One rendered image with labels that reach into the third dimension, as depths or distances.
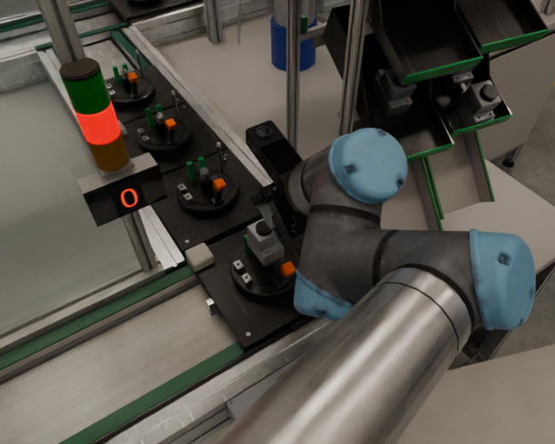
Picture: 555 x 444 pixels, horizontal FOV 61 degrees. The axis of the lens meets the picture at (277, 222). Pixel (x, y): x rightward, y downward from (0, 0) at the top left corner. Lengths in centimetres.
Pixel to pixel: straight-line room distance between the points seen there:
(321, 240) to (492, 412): 61
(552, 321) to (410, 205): 138
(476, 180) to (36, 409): 96
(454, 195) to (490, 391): 39
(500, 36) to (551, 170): 211
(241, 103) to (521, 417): 113
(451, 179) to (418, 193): 10
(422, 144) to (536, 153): 218
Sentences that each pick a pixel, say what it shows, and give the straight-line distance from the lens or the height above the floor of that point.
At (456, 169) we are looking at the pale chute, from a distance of 107.
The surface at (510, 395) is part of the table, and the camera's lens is 102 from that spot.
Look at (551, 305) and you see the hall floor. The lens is 231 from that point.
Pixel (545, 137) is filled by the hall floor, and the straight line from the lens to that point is 317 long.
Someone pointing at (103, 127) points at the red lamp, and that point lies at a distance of 69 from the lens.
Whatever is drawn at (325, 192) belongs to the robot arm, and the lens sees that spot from 47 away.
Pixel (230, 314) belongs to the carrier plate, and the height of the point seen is 97.
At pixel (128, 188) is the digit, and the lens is 76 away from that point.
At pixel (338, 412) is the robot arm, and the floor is 147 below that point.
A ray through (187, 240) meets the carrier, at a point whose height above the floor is 97.
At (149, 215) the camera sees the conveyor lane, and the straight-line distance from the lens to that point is 108.
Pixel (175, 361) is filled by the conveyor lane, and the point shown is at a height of 92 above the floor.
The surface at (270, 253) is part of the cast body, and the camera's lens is 84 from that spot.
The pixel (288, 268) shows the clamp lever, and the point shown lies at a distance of 81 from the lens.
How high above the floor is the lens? 172
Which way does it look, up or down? 48 degrees down
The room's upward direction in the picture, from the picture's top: 1 degrees counter-clockwise
